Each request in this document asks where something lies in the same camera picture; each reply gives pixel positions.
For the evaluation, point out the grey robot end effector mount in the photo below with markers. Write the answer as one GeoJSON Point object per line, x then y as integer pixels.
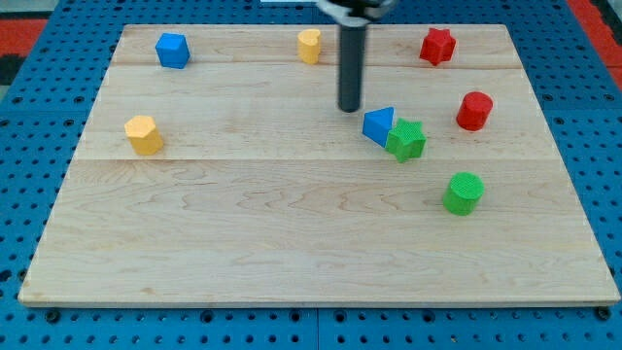
{"type": "Point", "coordinates": [356, 12]}

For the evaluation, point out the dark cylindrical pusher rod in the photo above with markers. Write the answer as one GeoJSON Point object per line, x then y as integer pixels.
{"type": "Point", "coordinates": [350, 67]}

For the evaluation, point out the green star block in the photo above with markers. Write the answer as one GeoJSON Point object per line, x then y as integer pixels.
{"type": "Point", "coordinates": [406, 140]}

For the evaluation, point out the red star block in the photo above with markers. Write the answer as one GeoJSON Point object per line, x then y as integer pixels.
{"type": "Point", "coordinates": [438, 46]}

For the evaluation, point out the blue triangle block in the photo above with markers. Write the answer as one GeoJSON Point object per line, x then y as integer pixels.
{"type": "Point", "coordinates": [377, 124]}

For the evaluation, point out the yellow heart block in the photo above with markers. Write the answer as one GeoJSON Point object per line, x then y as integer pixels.
{"type": "Point", "coordinates": [309, 45]}

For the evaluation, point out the red cylinder block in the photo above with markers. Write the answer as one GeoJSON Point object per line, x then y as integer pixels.
{"type": "Point", "coordinates": [474, 110]}

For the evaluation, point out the blue cube block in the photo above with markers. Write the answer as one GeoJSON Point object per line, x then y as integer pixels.
{"type": "Point", "coordinates": [172, 50]}

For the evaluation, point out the light wooden board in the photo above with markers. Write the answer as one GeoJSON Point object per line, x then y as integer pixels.
{"type": "Point", "coordinates": [265, 194]}

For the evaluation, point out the green cylinder block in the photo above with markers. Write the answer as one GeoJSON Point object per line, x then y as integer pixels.
{"type": "Point", "coordinates": [463, 193]}

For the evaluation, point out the yellow hexagon block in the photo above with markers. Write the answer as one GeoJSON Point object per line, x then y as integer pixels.
{"type": "Point", "coordinates": [143, 135]}

